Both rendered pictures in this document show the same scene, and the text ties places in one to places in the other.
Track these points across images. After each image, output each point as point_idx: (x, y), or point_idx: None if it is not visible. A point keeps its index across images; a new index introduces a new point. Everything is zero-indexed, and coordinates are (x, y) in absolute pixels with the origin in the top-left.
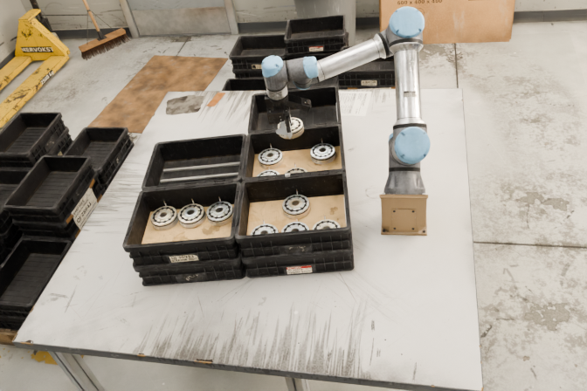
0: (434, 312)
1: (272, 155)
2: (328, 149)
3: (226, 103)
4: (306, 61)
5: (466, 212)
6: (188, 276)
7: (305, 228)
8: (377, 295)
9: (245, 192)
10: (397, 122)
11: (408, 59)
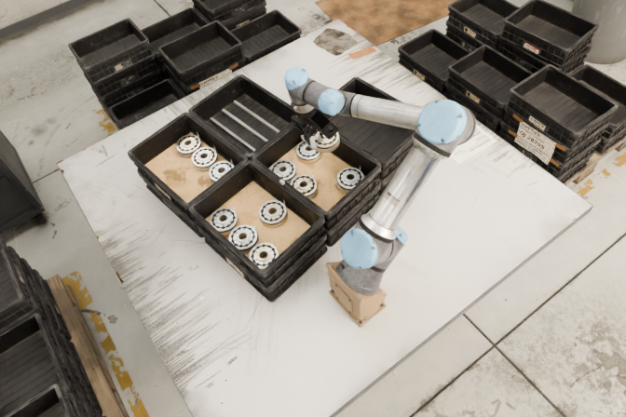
0: (281, 396)
1: (309, 151)
2: (354, 180)
3: (365, 62)
4: (324, 95)
5: (419, 339)
6: (169, 205)
7: (252, 239)
8: (264, 340)
9: (247, 171)
10: (363, 216)
11: (414, 162)
